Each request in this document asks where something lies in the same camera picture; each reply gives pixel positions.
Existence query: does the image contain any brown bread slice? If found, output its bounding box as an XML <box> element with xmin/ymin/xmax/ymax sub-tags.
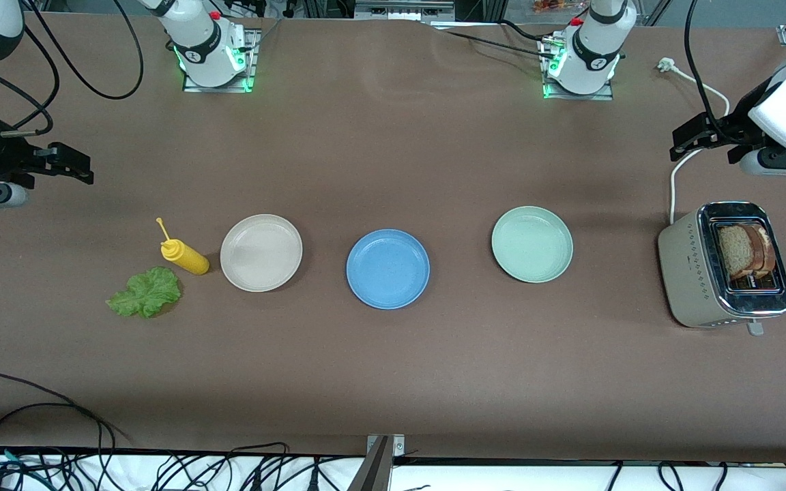
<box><xmin>746</xmin><ymin>223</ymin><xmax>777</xmax><ymax>278</ymax></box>
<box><xmin>717</xmin><ymin>225</ymin><xmax>757</xmax><ymax>279</ymax></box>

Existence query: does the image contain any green lettuce leaf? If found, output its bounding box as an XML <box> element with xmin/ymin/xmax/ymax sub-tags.
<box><xmin>106</xmin><ymin>266</ymin><xmax>182</xmax><ymax>319</ymax></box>

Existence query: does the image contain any yellow mustard squeeze bottle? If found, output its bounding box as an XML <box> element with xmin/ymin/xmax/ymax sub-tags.
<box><xmin>156</xmin><ymin>217</ymin><xmax>211</xmax><ymax>276</ymax></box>

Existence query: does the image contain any green round plate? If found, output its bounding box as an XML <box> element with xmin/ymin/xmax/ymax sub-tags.
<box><xmin>491</xmin><ymin>206</ymin><xmax>574</xmax><ymax>284</ymax></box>

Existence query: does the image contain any beige round plate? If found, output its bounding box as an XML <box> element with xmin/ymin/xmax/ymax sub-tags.
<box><xmin>220</xmin><ymin>214</ymin><xmax>304</xmax><ymax>293</ymax></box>

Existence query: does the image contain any blue round plate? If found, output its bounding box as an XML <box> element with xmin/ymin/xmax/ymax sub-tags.
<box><xmin>347</xmin><ymin>229</ymin><xmax>431</xmax><ymax>310</ymax></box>

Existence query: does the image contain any beige chrome toaster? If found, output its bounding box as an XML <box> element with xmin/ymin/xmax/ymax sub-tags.
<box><xmin>658</xmin><ymin>201</ymin><xmax>786</xmax><ymax>336</ymax></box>

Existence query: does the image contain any white toaster power cable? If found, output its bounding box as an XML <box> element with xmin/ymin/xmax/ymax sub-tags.
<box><xmin>657</xmin><ymin>58</ymin><xmax>730</xmax><ymax>226</ymax></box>

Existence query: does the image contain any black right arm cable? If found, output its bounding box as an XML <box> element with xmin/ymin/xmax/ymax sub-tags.
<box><xmin>0</xmin><ymin>0</ymin><xmax>145</xmax><ymax>137</ymax></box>

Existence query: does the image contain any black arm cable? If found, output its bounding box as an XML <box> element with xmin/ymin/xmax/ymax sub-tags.
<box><xmin>684</xmin><ymin>0</ymin><xmax>735</xmax><ymax>140</ymax></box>
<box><xmin>0</xmin><ymin>0</ymin><xmax>145</xmax><ymax>137</ymax></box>

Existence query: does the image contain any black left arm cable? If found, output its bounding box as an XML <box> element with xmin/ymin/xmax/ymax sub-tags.
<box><xmin>684</xmin><ymin>0</ymin><xmax>735</xmax><ymax>140</ymax></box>

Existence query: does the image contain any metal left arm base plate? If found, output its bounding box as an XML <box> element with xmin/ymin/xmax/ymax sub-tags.
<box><xmin>540</xmin><ymin>38</ymin><xmax>613</xmax><ymax>101</ymax></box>

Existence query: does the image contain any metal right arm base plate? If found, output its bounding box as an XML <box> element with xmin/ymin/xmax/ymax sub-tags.
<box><xmin>183</xmin><ymin>29</ymin><xmax>261</xmax><ymax>93</ymax></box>

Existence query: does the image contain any black looped floor cable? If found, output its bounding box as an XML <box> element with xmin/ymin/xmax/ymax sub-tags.
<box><xmin>0</xmin><ymin>372</ymin><xmax>131</xmax><ymax>454</ymax></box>

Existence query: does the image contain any black cable on table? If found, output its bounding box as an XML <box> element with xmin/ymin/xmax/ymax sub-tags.
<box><xmin>434</xmin><ymin>19</ymin><xmax>547</xmax><ymax>61</ymax></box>

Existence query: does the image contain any aluminium frame bar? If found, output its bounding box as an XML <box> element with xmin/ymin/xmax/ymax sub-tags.
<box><xmin>354</xmin><ymin>0</ymin><xmax>455</xmax><ymax>21</ymax></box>

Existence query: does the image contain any metal table edge bracket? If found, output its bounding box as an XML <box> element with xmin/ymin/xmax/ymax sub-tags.
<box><xmin>366</xmin><ymin>434</ymin><xmax>405</xmax><ymax>456</ymax></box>

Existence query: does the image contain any dark aluminium profile post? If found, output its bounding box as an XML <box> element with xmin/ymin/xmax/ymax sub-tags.
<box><xmin>347</xmin><ymin>436</ymin><xmax>394</xmax><ymax>491</ymax></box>

